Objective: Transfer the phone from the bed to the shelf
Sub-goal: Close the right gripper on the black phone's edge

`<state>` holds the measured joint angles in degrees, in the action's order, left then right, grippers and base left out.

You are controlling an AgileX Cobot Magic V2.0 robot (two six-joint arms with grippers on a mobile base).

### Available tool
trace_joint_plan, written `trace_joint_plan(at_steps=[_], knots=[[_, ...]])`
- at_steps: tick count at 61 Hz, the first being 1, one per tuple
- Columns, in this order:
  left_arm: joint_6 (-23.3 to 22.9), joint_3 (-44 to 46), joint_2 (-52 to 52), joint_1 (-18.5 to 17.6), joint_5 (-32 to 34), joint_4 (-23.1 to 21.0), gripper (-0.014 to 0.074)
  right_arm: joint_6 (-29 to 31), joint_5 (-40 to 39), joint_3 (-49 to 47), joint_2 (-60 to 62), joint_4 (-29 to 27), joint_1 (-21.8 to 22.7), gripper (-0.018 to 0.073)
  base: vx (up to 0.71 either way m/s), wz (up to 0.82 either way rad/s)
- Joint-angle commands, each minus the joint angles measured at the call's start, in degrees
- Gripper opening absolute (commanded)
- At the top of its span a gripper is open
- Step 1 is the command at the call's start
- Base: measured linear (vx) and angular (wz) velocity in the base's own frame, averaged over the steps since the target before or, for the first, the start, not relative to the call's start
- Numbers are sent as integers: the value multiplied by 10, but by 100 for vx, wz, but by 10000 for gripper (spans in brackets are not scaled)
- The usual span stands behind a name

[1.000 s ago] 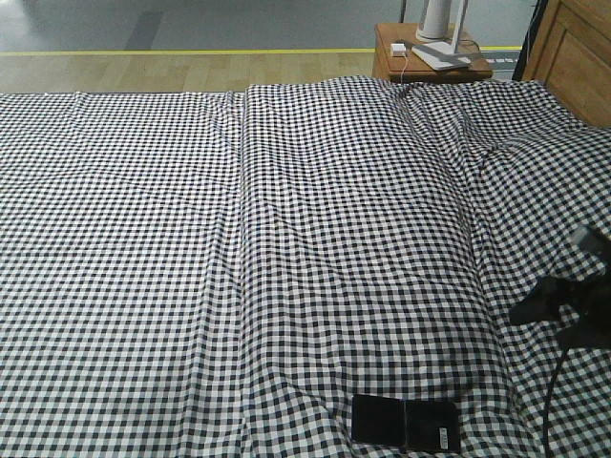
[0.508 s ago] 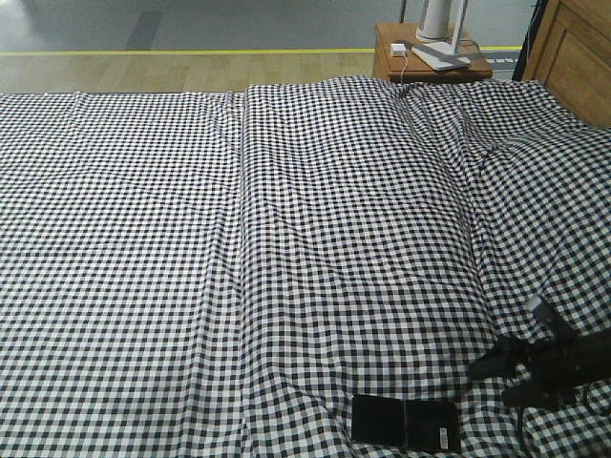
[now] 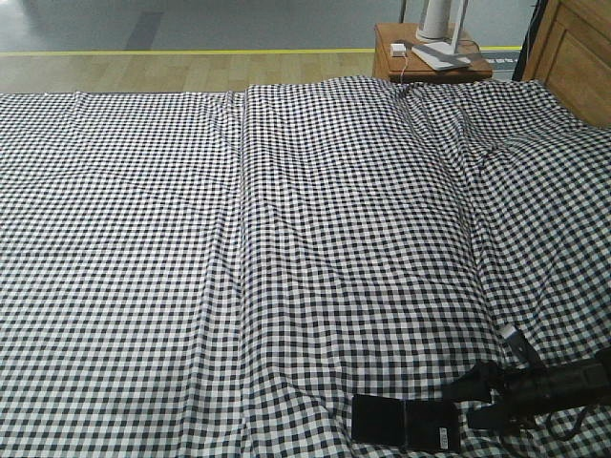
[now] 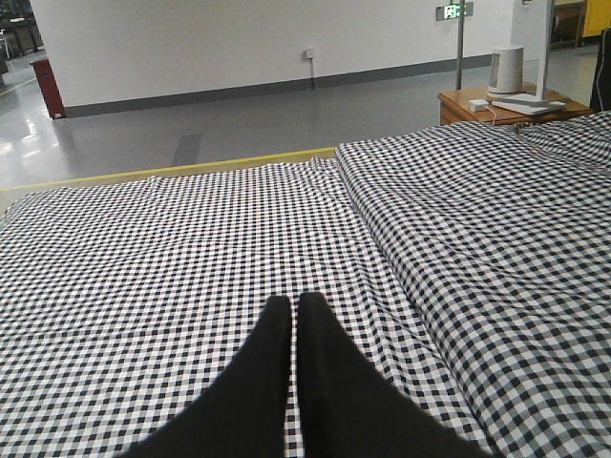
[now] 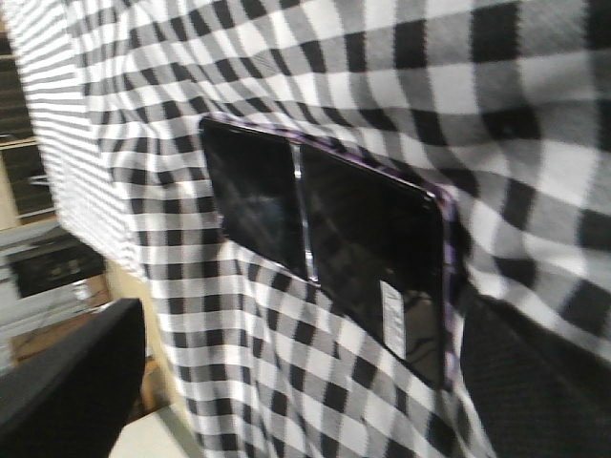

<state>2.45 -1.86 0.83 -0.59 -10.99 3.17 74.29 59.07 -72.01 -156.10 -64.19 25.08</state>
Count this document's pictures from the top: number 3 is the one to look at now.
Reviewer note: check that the white desk lamp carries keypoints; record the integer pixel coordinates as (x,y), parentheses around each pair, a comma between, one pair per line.
(444,55)

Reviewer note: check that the black foldable phone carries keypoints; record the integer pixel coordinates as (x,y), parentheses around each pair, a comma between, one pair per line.
(431,426)

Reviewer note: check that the black white checkered bedsheet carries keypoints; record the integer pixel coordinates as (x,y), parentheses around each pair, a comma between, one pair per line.
(217,275)

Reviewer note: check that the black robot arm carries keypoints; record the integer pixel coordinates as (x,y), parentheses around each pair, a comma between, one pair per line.
(557,388)

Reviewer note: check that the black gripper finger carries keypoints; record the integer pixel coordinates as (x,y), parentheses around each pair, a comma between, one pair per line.
(475,385)
(482,417)

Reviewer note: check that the wooden nightstand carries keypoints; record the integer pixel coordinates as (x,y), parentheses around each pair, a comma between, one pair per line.
(399,69)

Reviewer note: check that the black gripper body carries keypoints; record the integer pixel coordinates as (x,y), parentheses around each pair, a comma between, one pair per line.
(511,407)

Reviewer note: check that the wooden headboard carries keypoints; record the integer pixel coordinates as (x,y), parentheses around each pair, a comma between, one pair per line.
(571,57)

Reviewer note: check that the white cylindrical appliance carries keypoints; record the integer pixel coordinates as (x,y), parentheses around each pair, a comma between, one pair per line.
(434,20)

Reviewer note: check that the white charger adapter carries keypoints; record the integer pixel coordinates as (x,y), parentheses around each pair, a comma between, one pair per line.
(398,50)

